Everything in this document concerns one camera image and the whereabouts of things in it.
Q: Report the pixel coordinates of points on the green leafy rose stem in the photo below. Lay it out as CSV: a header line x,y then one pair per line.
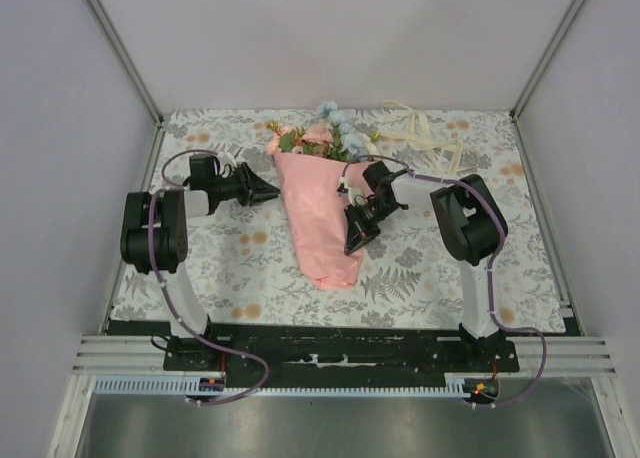
x,y
370,143

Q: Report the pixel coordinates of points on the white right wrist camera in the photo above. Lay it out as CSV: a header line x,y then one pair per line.
x,y
353,194

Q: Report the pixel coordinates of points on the orange fake rose stem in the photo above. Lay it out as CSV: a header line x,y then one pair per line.
x,y
285,139

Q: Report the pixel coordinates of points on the pink wrapping paper sheet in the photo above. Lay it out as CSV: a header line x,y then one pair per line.
x,y
315,213

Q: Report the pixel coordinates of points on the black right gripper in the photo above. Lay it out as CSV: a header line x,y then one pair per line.
x,y
358,233

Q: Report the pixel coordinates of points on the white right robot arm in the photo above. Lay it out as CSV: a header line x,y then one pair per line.
x,y
471,226

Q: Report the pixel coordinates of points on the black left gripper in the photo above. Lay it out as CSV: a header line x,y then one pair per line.
x,y
254,189

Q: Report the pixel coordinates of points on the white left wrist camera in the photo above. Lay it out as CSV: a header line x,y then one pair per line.
x,y
224,164

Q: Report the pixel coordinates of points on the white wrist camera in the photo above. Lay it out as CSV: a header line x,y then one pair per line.
x,y
353,194
224,164

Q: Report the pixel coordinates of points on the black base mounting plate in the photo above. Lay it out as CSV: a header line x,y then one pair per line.
x,y
287,355

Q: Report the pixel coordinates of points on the white slotted cable duct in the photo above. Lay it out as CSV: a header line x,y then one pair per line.
x,y
206,387

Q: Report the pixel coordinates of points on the blue fake hydrangea stem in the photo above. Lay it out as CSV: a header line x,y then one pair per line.
x,y
335,118

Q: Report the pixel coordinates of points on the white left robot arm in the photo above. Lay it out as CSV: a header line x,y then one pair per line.
x,y
154,233

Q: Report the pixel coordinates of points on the floral patterned table mat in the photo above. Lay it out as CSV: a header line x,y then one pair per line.
x,y
243,266

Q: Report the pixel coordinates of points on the cream ribbon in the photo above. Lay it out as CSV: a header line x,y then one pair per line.
x,y
419,137

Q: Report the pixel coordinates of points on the pink fake rose stem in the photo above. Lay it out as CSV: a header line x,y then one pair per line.
x,y
316,141

